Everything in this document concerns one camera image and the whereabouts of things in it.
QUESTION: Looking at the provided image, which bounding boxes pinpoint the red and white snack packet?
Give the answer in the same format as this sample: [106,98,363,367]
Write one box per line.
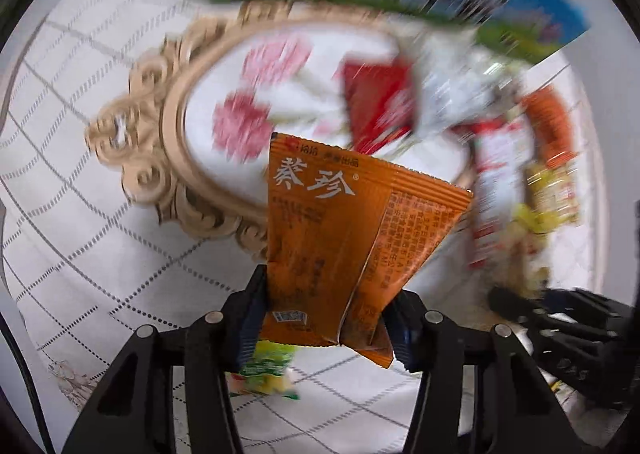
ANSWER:
[467,119,538,269]

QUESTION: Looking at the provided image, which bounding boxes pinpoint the orange-red snack packet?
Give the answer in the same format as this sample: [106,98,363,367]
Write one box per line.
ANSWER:
[520,86,573,169]

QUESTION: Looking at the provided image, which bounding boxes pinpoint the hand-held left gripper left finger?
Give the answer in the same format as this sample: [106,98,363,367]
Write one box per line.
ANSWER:
[60,264,273,454]

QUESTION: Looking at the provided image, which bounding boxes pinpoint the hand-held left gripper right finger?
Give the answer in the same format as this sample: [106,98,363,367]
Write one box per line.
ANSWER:
[381,290,596,454]

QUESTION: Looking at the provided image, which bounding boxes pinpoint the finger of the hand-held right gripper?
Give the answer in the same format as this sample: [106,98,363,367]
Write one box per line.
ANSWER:
[487,286,552,331]

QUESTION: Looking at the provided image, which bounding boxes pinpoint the orange snack packet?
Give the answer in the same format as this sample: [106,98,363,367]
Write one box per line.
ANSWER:
[259,133,474,369]

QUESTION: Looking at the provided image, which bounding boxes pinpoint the silver-white snack packet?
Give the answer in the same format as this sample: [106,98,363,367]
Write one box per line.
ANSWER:
[400,28,506,135]

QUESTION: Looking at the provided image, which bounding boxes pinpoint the green candy packet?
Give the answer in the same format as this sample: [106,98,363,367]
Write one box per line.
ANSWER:
[227,340,301,401]

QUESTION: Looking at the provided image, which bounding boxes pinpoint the red-brown snack packet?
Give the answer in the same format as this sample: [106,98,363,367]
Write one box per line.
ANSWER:
[340,58,418,155]

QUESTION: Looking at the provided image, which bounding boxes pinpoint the black cable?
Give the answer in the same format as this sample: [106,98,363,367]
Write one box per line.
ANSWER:
[0,316,55,454]

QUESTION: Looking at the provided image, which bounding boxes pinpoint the yellow snack packet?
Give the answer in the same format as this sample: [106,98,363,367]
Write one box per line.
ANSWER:
[525,161,581,229]

